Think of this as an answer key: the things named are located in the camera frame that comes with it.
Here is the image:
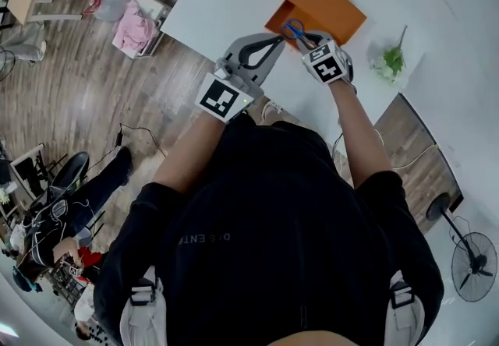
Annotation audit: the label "person's black t-shirt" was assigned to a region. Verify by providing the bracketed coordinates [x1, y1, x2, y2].
[93, 120, 445, 346]

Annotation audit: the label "orange cardboard box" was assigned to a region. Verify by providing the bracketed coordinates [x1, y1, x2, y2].
[264, 0, 367, 52]

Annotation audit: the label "black standing fan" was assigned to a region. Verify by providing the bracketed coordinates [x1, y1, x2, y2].
[426, 192, 493, 303]

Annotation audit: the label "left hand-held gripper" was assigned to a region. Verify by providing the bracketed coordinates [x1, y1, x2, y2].
[194, 32, 288, 125]

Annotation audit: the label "grey harness strap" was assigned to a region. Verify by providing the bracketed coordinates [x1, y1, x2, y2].
[119, 265, 168, 346]
[385, 270, 426, 346]

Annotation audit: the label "white floor cable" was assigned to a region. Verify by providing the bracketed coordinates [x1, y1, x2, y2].
[391, 143, 442, 171]

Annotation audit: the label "clear plastic bag red handle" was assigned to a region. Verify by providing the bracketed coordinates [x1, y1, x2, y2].
[83, 0, 130, 23]

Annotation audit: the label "person's right forearm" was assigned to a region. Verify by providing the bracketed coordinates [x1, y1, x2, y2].
[327, 78, 393, 192]

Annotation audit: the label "white crate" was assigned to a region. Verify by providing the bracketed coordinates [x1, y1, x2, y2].
[131, 0, 172, 59]

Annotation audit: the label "black floor cable with adapter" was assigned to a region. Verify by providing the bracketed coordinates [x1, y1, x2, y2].
[115, 122, 168, 161]

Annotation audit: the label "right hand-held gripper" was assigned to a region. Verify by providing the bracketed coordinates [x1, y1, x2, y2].
[296, 30, 355, 86]

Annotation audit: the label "pink cloth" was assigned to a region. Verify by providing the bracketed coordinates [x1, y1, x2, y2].
[111, 0, 161, 51]

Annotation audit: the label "blue-handled scissors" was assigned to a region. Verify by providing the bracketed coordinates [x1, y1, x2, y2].
[281, 18, 319, 51]

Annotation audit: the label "person's white shoe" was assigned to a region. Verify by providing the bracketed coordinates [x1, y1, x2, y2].
[260, 97, 284, 122]

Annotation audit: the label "person's left forearm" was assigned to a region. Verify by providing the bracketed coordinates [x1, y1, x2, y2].
[151, 114, 230, 197]

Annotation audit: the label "green artificial flower sprig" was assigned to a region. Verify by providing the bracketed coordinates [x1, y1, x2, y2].
[366, 24, 410, 84]

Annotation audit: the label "black chair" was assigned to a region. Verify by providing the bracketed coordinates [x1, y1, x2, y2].
[49, 150, 91, 198]

